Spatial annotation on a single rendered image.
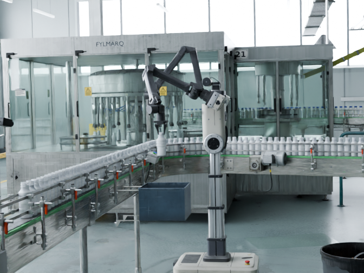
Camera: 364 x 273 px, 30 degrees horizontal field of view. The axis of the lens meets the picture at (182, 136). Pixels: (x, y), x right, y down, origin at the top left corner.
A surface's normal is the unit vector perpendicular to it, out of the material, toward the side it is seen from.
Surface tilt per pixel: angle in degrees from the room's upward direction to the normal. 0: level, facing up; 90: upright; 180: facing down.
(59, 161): 90
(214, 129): 101
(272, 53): 90
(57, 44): 90
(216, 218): 90
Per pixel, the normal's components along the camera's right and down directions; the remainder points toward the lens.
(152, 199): -0.15, 0.06
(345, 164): -0.45, 0.09
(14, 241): 0.99, -0.01
